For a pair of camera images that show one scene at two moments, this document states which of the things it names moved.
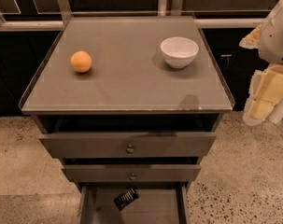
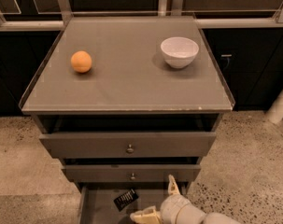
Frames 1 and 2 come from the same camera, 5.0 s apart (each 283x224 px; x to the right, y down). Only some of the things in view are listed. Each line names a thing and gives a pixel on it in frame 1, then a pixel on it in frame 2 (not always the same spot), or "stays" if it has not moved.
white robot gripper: (275, 38) → (171, 206)
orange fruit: (80, 61) stays
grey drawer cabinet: (132, 105) stays
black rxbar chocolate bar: (125, 199) stays
